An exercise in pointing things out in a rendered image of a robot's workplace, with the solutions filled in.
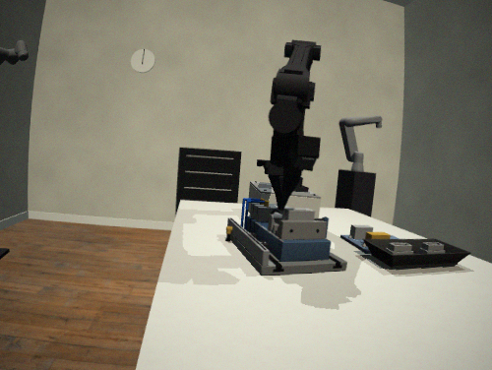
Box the yellow rectangular block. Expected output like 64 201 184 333
365 232 391 239

